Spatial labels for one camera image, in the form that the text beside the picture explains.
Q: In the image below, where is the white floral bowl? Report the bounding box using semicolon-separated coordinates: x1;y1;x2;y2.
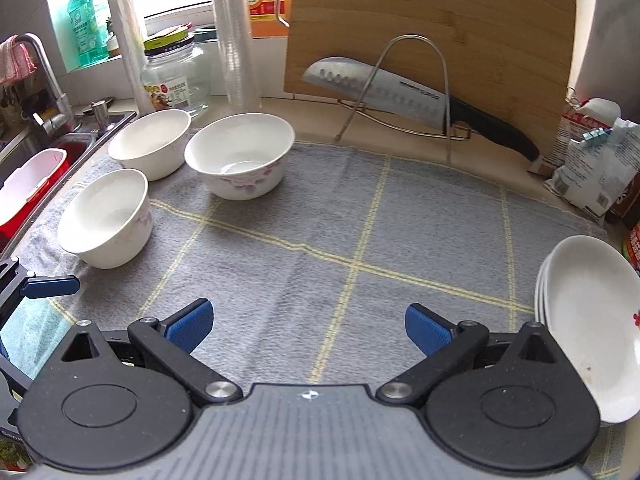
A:
184;112;296;202
56;168;153;270
107;108;193;182

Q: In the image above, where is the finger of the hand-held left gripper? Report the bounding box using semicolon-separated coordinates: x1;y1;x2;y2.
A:
0;256;81;311
0;341;36;403

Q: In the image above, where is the green dish soap bottle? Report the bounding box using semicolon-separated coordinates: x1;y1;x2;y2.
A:
67;0;111;67

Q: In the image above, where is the bamboo cutting board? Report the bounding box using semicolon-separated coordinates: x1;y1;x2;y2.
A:
284;0;578;153

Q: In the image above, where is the grey checked cloth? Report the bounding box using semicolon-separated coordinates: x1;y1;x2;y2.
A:
0;141;640;480

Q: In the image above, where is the red and white bag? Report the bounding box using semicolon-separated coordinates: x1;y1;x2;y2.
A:
537;97;623;176

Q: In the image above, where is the black-handled kitchen knife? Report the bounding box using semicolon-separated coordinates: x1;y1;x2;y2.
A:
301;56;541;162

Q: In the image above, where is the glass jar with lid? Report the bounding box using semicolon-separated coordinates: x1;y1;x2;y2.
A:
140;30;211;117

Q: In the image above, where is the white plastic bag with clip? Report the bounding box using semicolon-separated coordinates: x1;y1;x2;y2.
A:
542;117;640;226

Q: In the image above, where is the red and white basin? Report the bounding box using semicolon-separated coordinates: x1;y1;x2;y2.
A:
0;147;71;239

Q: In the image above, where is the metal faucet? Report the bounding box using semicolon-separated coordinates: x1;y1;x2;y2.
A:
0;32;77;136

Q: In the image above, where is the stainless steel sink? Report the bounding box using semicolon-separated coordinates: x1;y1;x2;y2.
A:
0;110;138;256

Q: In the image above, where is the dark soy sauce bottle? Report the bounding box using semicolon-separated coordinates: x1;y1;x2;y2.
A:
605;190;640;233

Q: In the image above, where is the white floral plate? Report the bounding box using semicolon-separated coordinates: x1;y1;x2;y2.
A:
542;235;640;423
539;252;556;333
534;265;546;331

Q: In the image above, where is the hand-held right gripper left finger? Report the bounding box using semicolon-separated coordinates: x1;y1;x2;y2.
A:
59;298;243;406

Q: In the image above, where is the metal wire rack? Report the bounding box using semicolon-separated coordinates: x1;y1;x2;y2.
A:
334;34;473;166

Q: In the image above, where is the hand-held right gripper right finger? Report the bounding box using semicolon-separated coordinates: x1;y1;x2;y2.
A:
375;302;568;407

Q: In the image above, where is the pink cloth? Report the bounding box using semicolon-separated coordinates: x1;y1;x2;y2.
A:
0;37;38;86

